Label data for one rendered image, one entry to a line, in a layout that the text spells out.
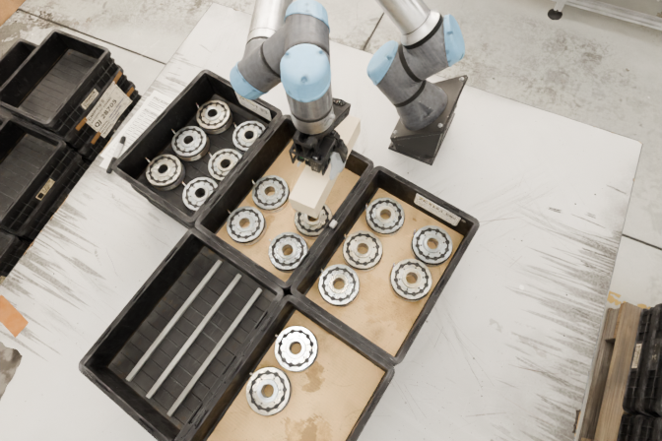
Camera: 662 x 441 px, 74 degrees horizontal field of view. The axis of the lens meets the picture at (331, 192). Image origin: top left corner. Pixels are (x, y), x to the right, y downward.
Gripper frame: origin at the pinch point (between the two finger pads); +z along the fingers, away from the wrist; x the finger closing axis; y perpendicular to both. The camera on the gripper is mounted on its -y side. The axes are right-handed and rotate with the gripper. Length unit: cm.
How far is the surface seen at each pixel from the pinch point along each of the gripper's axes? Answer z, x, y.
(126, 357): 25, -29, 58
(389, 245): 25.8, 18.8, 4.6
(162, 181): 23, -46, 14
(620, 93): 110, 91, -145
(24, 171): 71, -134, 24
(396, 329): 25.7, 28.4, 23.6
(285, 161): 25.8, -18.2, -6.4
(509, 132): 39, 39, -50
